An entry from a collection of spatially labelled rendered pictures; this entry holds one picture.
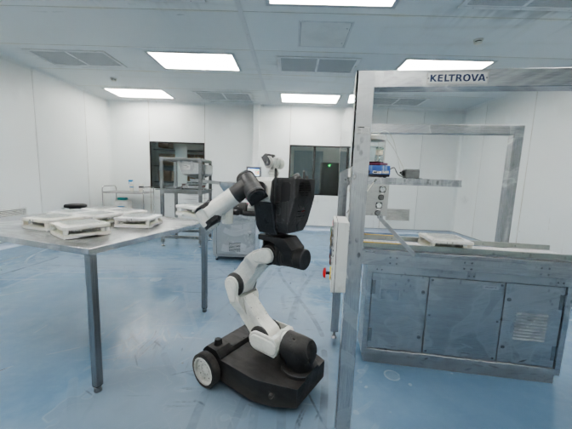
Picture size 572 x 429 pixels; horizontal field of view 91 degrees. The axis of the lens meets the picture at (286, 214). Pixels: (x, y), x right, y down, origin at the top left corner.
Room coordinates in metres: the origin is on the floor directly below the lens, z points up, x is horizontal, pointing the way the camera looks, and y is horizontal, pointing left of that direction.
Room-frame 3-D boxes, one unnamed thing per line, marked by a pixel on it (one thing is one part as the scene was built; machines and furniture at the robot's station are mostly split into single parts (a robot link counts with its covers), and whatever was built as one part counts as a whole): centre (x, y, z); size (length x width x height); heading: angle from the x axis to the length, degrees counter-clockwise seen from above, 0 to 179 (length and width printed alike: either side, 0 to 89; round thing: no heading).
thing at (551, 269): (1.79, -1.10, 0.75); 1.30 x 0.29 x 0.10; 82
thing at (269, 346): (1.56, 0.06, 0.28); 0.21 x 0.20 x 0.13; 55
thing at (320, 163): (6.76, -0.72, 1.43); 1.38 x 0.01 x 1.16; 89
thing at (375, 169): (1.83, -0.54, 1.29); 0.21 x 0.20 x 0.09; 172
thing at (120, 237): (2.13, 1.54, 0.81); 1.50 x 1.10 x 0.04; 72
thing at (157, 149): (6.82, 2.65, 1.43); 1.32 x 0.01 x 1.11; 89
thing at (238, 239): (4.22, 0.73, 0.38); 0.63 x 0.57 x 0.76; 89
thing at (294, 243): (1.53, 0.00, 0.82); 0.28 x 0.13 x 0.18; 55
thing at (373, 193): (1.74, -0.51, 1.11); 0.22 x 0.11 x 0.20; 82
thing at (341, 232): (1.05, -0.21, 0.94); 0.17 x 0.06 x 0.26; 172
